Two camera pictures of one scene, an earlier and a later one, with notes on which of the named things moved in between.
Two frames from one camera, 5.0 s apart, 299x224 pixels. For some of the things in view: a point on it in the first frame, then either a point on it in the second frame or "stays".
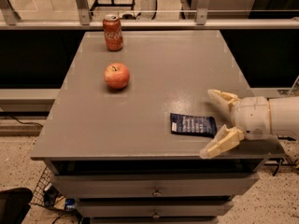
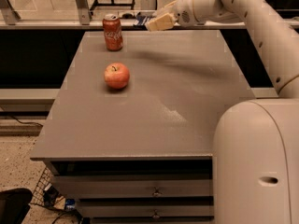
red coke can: [113, 34] stays
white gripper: [252, 116] to [183, 13]
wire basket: [46, 193] stays
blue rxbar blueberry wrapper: [192, 125] to [142, 20]
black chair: [14, 204] stays
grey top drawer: [157, 185] stays
